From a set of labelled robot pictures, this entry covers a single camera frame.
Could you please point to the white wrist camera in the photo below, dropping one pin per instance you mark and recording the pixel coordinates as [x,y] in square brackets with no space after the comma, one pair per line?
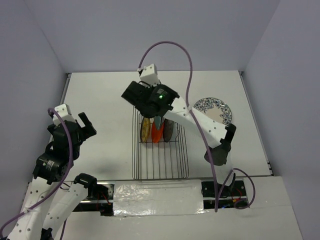
[65,114]
[148,76]

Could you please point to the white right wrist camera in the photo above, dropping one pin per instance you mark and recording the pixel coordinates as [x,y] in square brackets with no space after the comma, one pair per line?
[148,76]

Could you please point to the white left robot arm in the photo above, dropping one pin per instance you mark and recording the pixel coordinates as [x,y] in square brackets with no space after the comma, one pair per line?
[39,218]

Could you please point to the white blue floral plate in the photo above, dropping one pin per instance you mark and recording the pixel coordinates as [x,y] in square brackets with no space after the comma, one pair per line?
[215,109]

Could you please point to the yellow patterned plate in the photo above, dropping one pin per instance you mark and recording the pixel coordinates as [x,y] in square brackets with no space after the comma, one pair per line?
[145,129]

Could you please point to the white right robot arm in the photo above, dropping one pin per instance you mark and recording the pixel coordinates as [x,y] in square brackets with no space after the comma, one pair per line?
[217,137]

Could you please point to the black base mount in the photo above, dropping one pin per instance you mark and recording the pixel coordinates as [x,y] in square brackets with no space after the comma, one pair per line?
[229,197]
[100,201]

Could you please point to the orange plate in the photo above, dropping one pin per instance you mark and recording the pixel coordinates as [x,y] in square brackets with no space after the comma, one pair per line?
[156,134]

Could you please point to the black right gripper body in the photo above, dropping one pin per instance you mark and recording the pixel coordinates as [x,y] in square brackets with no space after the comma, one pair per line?
[144,113]

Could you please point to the silver foil tape sheet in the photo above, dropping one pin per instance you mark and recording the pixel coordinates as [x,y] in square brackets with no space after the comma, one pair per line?
[157,198]

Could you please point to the dark speckled plate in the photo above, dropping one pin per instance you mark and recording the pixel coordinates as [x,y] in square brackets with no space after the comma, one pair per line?
[168,128]

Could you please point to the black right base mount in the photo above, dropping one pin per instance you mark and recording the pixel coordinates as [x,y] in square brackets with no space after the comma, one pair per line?
[229,197]

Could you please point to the grey plate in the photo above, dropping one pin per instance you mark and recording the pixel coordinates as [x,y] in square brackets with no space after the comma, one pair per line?
[158,121]

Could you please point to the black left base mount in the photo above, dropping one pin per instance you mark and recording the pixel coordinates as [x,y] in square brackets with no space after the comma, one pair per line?
[100,201]

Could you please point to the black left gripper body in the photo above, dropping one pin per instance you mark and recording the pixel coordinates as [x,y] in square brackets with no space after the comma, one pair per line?
[76,151]

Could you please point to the grey wire dish rack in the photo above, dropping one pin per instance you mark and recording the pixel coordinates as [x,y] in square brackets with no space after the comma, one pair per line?
[161,160]

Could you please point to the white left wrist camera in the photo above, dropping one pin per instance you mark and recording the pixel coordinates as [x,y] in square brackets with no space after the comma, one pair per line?
[65,114]

